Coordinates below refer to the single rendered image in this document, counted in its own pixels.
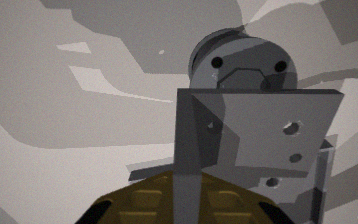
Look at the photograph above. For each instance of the grey metal l-bracket with holes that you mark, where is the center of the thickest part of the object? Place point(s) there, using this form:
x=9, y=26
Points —
x=250, y=147

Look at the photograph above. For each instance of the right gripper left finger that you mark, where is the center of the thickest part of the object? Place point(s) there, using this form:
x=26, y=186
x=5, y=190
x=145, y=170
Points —
x=149, y=201

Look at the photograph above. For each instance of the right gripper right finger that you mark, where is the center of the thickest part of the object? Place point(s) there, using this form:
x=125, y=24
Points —
x=222, y=202

